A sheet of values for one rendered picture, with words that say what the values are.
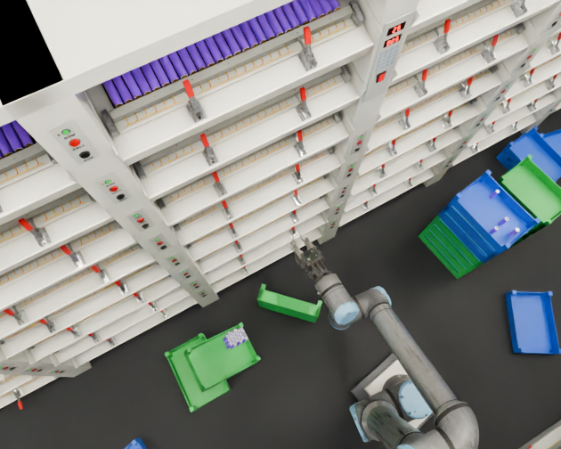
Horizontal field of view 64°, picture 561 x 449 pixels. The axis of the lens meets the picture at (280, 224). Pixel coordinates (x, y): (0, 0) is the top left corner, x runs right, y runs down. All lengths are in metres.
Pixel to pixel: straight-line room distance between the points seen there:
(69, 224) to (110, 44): 0.52
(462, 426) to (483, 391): 1.06
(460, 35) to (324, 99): 0.44
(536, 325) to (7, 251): 2.33
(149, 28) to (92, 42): 0.09
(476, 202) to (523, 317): 0.74
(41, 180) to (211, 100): 0.37
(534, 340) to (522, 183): 0.79
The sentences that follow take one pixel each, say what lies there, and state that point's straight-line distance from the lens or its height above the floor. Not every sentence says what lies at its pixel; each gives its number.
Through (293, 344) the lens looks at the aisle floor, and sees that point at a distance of 2.31.
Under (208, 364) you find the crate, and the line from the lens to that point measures 2.25.
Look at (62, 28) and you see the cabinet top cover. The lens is 0.83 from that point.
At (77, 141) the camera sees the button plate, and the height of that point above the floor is 1.63.
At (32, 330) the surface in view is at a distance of 1.79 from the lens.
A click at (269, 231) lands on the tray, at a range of 1.86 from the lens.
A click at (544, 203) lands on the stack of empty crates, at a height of 0.32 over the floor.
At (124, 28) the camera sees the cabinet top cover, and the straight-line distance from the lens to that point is 0.79.
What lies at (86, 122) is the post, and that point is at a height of 1.65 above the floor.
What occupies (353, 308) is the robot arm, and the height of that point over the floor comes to 0.76.
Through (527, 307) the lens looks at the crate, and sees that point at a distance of 2.65.
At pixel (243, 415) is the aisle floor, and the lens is 2.32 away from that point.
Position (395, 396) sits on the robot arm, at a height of 0.36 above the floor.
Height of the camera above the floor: 2.30
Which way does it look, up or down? 70 degrees down
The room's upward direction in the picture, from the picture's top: straight up
